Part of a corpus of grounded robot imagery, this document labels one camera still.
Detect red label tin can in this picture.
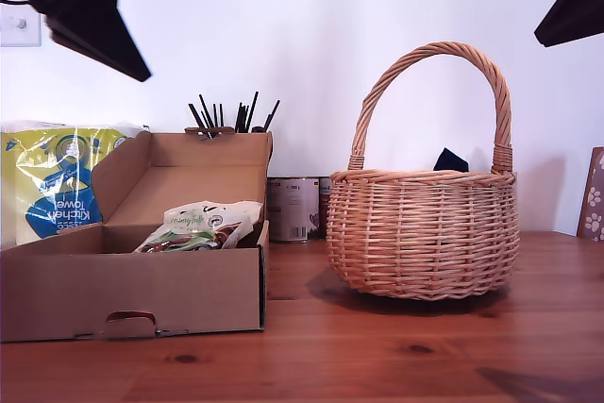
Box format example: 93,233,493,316
318,176,334,240

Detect navy blue egg bag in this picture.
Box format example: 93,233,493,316
432,147,470,173

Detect kitchen towel pack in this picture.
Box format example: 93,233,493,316
0,119,148,249

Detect white wall light switch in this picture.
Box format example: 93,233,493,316
0,4,42,48

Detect brown paw-print chair cover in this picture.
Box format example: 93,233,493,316
579,147,604,243

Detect white label tin can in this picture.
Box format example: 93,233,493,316
266,176,320,243

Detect woven wicker basket with handle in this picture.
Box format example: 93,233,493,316
326,41,521,301

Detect brown cardboard box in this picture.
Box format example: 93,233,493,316
0,131,274,344

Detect black wire rack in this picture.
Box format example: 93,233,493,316
187,90,281,136

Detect white green Galaxy egg bag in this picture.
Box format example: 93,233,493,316
134,226,237,254
162,199,264,248

